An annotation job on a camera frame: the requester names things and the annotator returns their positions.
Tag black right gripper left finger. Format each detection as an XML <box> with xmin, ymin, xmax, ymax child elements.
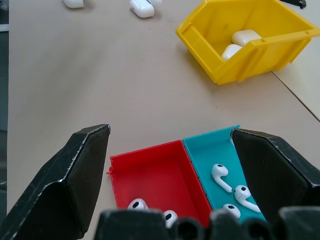
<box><xmin>0</xmin><ymin>123</ymin><xmax>112</xmax><ymax>240</ymax></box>

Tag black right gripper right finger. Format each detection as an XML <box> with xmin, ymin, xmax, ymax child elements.
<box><xmin>229</xmin><ymin>128</ymin><xmax>320</xmax><ymax>223</ymax></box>

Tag yellow plastic bin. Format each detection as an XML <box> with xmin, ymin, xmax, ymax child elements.
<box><xmin>175</xmin><ymin>0</ymin><xmax>320</xmax><ymax>86</ymax></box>

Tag teal plastic tray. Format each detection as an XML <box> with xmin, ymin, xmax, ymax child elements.
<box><xmin>181</xmin><ymin>124</ymin><xmax>268</xmax><ymax>223</ymax></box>

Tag red plastic tray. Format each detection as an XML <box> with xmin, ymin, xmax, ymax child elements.
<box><xmin>105</xmin><ymin>139</ymin><xmax>213</xmax><ymax>228</ymax></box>

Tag black object at table edge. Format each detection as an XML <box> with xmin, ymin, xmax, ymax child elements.
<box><xmin>282</xmin><ymin>0</ymin><xmax>307</xmax><ymax>10</ymax></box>

